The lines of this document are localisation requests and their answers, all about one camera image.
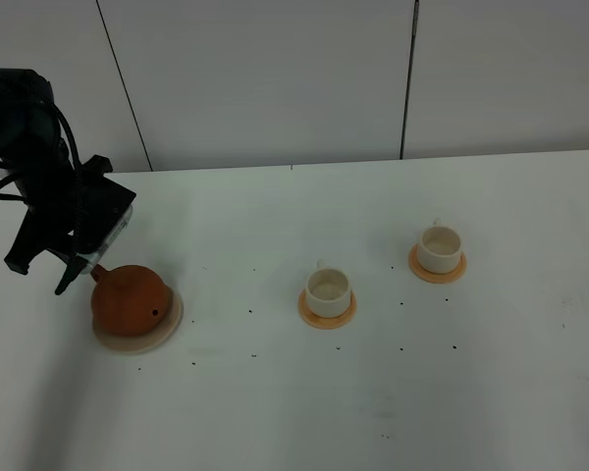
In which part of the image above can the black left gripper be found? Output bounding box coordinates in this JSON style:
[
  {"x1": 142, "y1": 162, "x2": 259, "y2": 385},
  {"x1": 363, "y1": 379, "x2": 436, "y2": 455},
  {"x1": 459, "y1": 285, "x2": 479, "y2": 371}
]
[{"x1": 4, "y1": 141, "x2": 86, "y2": 295}]

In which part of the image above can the brown clay teapot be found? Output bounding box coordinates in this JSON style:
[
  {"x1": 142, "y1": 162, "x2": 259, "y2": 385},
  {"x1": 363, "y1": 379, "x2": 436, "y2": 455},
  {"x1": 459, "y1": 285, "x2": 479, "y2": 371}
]
[{"x1": 90, "y1": 265, "x2": 171, "y2": 337}]

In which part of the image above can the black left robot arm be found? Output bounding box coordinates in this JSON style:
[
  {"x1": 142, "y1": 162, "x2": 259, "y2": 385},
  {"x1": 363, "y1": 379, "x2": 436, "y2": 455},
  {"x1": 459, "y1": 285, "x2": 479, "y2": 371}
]
[{"x1": 0, "y1": 69, "x2": 85, "y2": 294}]

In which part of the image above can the beige round teapot coaster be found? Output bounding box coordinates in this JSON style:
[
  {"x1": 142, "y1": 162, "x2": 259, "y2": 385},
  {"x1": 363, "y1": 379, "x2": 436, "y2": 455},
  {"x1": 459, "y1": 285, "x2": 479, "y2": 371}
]
[{"x1": 92, "y1": 288, "x2": 184, "y2": 354}]

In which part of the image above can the near white teacup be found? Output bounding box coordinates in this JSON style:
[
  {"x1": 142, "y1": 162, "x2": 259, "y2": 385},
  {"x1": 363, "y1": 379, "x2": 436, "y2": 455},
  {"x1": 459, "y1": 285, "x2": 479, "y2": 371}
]
[{"x1": 304, "y1": 259, "x2": 352, "y2": 319}]

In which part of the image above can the white teacup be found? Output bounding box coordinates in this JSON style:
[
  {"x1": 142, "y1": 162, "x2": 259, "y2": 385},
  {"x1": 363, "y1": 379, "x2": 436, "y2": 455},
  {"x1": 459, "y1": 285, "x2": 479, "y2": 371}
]
[
  {"x1": 304, "y1": 259, "x2": 352, "y2": 319},
  {"x1": 416, "y1": 218, "x2": 462, "y2": 275}
]

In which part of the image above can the near orange saucer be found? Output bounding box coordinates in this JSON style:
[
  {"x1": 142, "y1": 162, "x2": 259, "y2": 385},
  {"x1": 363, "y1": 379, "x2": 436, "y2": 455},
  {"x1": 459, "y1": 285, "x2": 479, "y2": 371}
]
[{"x1": 297, "y1": 290, "x2": 357, "y2": 330}]

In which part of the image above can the orange saucer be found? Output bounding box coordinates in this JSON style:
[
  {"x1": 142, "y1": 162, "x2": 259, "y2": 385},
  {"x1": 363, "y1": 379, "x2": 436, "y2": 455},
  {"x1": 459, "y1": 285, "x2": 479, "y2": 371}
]
[
  {"x1": 408, "y1": 244, "x2": 467, "y2": 284},
  {"x1": 297, "y1": 290, "x2": 357, "y2": 330}
]

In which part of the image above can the far orange saucer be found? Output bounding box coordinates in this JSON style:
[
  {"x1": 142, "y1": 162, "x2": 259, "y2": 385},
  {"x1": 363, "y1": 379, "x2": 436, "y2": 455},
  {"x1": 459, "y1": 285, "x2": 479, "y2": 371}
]
[{"x1": 408, "y1": 244, "x2": 467, "y2": 284}]

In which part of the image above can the far white teacup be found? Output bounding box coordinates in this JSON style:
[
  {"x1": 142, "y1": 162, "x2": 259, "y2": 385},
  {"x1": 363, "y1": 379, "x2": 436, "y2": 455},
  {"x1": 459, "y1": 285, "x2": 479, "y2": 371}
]
[{"x1": 416, "y1": 218, "x2": 462, "y2": 275}]

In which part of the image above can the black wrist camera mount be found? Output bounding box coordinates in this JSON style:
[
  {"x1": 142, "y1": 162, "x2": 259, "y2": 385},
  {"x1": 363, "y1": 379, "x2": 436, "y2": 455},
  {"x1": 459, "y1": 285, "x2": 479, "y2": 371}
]
[{"x1": 74, "y1": 155, "x2": 136, "y2": 273}]

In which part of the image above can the black braided cable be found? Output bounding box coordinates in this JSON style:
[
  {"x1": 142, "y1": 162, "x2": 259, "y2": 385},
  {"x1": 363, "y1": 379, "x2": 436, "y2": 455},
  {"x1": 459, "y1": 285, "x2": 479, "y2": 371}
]
[{"x1": 0, "y1": 100, "x2": 87, "y2": 256}]

